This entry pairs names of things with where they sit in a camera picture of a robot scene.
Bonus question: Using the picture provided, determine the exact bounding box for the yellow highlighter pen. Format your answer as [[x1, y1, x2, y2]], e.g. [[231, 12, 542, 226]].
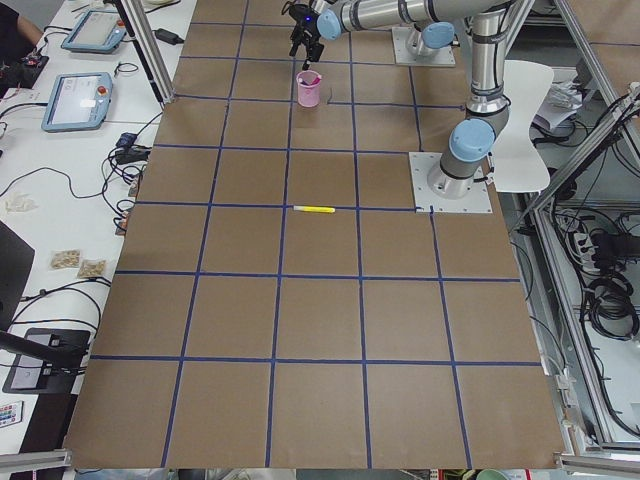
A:
[[293, 205, 336, 214]]

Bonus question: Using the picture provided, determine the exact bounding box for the blue black usb adapter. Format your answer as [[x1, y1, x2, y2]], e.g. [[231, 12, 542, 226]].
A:
[[116, 132, 137, 149]]

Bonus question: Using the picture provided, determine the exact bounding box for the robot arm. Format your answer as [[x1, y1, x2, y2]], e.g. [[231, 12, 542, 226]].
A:
[[432, 1, 512, 200], [281, 1, 508, 71]]

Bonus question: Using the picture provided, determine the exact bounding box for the crumpled white tissue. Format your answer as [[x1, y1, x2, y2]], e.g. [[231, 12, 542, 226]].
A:
[[5, 193, 38, 213]]

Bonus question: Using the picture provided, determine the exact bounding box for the teach pendant tablet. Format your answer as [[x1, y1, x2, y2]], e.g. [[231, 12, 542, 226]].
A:
[[41, 72, 113, 133], [61, 10, 127, 54]]

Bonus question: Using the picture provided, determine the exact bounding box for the colourful remote control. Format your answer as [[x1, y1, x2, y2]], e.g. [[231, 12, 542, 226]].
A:
[[0, 400, 24, 428]]

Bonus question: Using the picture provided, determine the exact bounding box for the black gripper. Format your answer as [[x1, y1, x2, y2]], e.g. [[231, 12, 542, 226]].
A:
[[284, 2, 324, 70]]

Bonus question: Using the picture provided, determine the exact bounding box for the pink mesh cup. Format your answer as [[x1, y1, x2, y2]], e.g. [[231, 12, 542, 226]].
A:
[[296, 70, 322, 108]]

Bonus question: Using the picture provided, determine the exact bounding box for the white plastic chair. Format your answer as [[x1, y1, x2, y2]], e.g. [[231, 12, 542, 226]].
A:
[[492, 60, 554, 193]]

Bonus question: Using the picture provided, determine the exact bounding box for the bag of nuts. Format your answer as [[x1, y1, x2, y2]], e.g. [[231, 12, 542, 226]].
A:
[[77, 259, 107, 279], [49, 249, 82, 270]]

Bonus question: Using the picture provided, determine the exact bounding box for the white power strip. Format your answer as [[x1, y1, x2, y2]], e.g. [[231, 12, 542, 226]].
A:
[[569, 219, 596, 273]]

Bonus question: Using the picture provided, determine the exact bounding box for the black power adapter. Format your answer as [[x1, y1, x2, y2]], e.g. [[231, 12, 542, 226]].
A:
[[153, 28, 184, 45]]

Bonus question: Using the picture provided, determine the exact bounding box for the aluminium frame post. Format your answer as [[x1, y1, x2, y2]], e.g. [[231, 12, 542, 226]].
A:
[[113, 0, 175, 105]]

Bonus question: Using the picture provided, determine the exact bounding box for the near teach pendant tablet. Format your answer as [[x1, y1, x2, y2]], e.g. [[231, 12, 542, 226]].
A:
[[41, 72, 113, 133]]

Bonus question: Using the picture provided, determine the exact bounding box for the far teach pendant tablet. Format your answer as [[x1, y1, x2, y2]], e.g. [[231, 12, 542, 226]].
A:
[[61, 10, 127, 54]]

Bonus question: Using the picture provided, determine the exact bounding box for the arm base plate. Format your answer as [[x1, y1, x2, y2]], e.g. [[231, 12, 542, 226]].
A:
[[392, 26, 455, 68], [409, 152, 492, 214]]

